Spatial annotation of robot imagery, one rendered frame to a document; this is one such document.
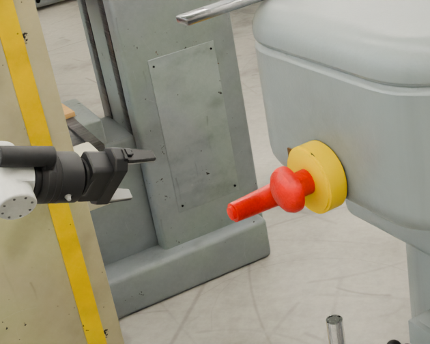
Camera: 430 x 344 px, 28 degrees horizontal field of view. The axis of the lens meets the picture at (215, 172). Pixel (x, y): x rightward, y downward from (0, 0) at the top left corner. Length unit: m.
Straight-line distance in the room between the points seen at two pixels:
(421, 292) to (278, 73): 0.31
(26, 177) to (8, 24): 1.04
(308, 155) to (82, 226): 1.97
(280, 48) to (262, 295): 3.02
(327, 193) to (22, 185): 0.76
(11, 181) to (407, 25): 0.86
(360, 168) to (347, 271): 3.11
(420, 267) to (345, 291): 2.76
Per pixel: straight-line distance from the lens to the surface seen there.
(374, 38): 0.64
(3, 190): 1.38
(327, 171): 0.69
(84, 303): 2.74
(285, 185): 0.69
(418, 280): 0.93
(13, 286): 2.63
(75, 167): 1.44
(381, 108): 0.64
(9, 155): 1.37
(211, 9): 0.74
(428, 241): 0.82
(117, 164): 1.46
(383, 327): 3.45
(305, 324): 3.51
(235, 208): 0.80
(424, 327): 0.89
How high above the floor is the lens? 2.09
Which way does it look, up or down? 26 degrees down
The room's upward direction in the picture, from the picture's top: 11 degrees counter-clockwise
